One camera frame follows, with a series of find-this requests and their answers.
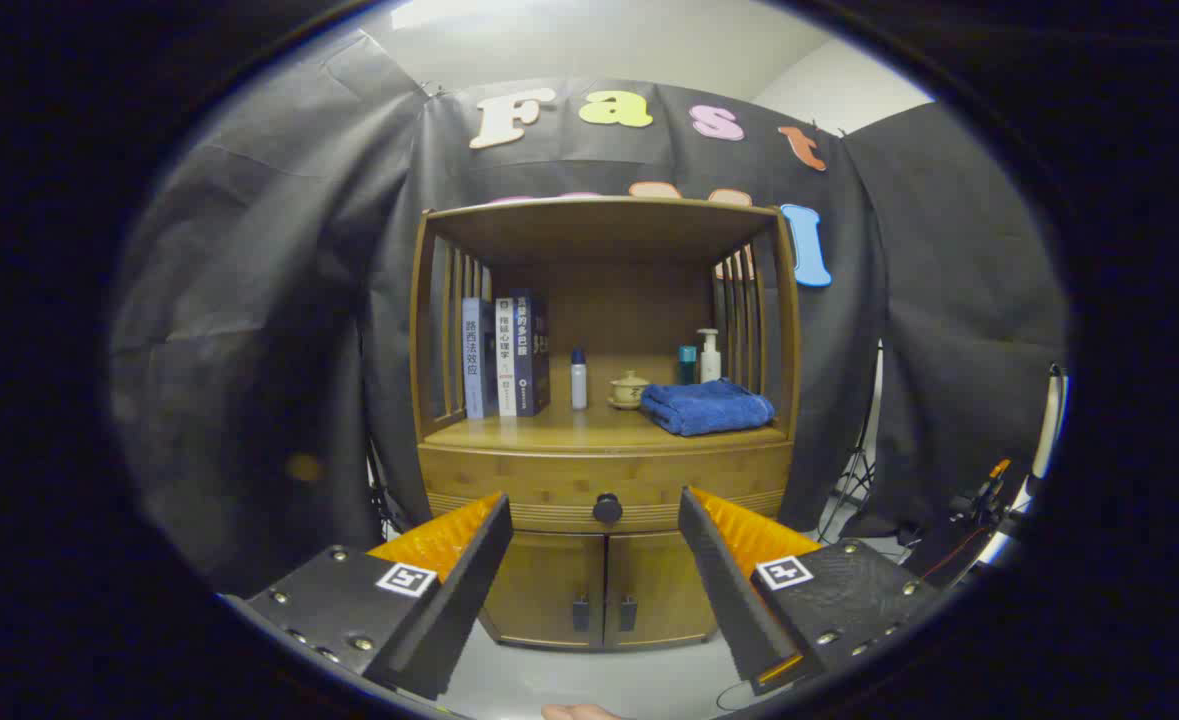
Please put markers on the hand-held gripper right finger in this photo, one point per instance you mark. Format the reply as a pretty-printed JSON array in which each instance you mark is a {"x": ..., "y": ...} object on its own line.
[{"x": 724, "y": 590}]

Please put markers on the white book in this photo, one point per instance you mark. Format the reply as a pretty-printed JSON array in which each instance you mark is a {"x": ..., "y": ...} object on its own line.
[{"x": 505, "y": 370}]

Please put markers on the dark navy book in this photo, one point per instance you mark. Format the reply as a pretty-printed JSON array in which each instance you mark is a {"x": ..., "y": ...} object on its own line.
[{"x": 529, "y": 350}]

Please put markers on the teal bottle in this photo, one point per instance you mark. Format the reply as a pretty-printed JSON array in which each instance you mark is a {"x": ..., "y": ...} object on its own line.
[{"x": 687, "y": 368}]

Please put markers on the white pump bottle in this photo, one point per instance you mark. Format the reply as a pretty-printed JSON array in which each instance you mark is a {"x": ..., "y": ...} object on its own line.
[{"x": 710, "y": 365}]

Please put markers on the blue folded towel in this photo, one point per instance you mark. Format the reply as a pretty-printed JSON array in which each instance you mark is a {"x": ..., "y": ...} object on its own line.
[{"x": 707, "y": 408}]

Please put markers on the black round drawer knob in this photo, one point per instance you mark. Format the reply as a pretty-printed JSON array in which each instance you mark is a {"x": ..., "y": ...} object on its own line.
[{"x": 608, "y": 509}]

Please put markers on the wooden cabinet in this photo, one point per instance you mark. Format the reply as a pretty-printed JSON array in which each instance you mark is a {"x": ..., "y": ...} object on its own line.
[{"x": 599, "y": 230}]

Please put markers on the wooden cabinet door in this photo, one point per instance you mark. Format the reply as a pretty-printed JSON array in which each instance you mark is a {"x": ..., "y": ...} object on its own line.
[
  {"x": 544, "y": 590},
  {"x": 664, "y": 590}
]

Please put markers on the wooden countertop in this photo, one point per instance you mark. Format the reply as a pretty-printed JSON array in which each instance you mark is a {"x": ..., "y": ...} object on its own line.
[{"x": 589, "y": 425}]

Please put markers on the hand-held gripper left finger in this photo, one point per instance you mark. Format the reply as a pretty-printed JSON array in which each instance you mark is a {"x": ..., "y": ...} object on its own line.
[{"x": 469, "y": 590}]

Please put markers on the white curved post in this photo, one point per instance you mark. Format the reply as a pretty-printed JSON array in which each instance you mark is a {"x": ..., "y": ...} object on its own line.
[{"x": 1049, "y": 420}]

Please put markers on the white bottle with blue cap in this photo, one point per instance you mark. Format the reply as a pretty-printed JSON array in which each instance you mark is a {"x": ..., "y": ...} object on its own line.
[{"x": 578, "y": 385}]

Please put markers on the light blue book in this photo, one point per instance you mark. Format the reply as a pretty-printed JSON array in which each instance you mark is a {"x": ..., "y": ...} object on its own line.
[{"x": 474, "y": 360}]

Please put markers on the beige lidded tea cup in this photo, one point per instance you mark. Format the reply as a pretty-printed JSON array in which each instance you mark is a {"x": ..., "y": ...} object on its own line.
[{"x": 629, "y": 390}]

